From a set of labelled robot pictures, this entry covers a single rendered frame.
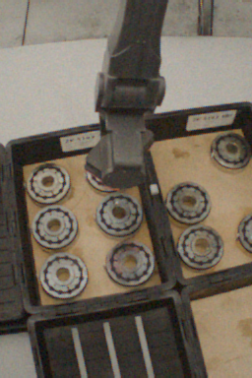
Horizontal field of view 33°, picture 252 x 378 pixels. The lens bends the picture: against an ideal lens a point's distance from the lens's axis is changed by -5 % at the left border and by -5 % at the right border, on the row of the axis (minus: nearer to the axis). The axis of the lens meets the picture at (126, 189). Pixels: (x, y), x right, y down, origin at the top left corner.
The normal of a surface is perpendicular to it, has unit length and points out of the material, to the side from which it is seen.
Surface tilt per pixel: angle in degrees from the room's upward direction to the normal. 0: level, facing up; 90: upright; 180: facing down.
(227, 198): 0
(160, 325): 0
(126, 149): 11
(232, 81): 0
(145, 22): 79
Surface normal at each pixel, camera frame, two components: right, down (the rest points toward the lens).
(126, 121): 0.16, -0.43
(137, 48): 0.11, 0.79
